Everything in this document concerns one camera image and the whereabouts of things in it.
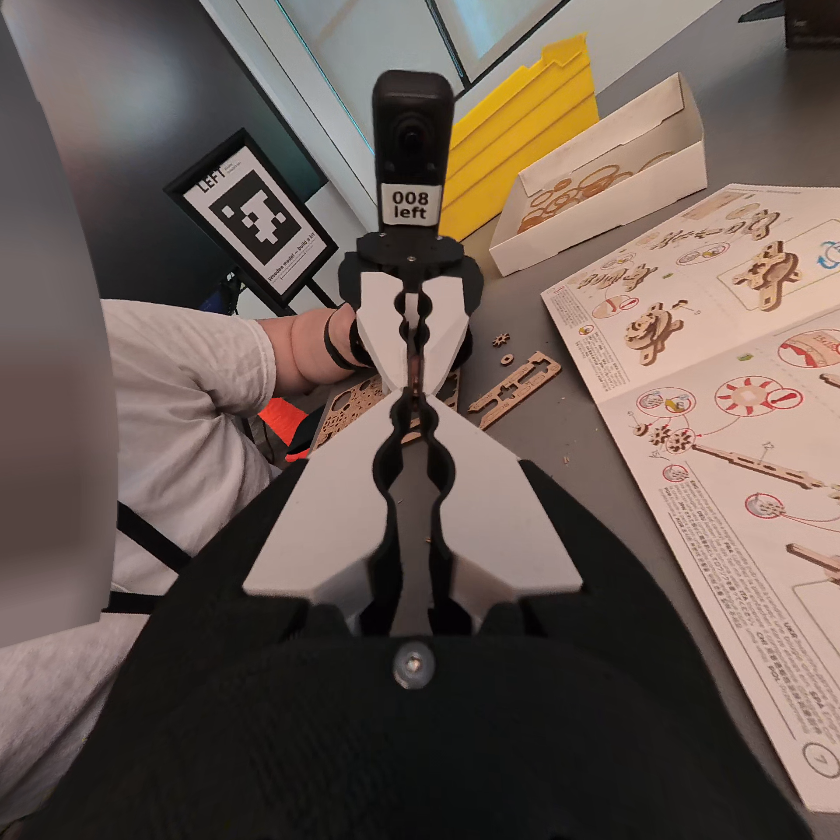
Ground person's left hand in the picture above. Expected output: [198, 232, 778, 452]
[259, 305, 362, 396]

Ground yellow plastic bin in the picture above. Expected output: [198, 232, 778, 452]
[436, 33, 599, 241]

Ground black framed marker sign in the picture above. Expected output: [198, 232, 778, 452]
[164, 128, 339, 315]

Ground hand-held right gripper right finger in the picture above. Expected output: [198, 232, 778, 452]
[415, 390, 584, 636]

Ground orange and black object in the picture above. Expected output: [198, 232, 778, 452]
[258, 395, 313, 462]

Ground white cardboard box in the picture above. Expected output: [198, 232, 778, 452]
[489, 72, 708, 278]

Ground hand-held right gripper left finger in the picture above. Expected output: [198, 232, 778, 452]
[243, 388, 416, 636]

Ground model instruction booklet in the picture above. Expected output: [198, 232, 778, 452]
[541, 184, 840, 815]

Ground person's white shirt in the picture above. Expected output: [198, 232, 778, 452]
[0, 394, 286, 824]

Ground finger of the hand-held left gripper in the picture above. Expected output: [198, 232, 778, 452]
[412, 274, 471, 395]
[357, 272, 414, 395]

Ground black strap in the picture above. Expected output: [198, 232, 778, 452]
[105, 502, 193, 614]

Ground dark brown box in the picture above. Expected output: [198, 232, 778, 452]
[784, 0, 840, 48]

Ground long slotted wooden part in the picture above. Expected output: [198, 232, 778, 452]
[467, 351, 563, 431]

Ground pile of wooden rings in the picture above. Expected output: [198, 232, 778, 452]
[518, 151, 677, 235]

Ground laser-cut plywood parts sheet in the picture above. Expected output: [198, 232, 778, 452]
[308, 369, 462, 455]

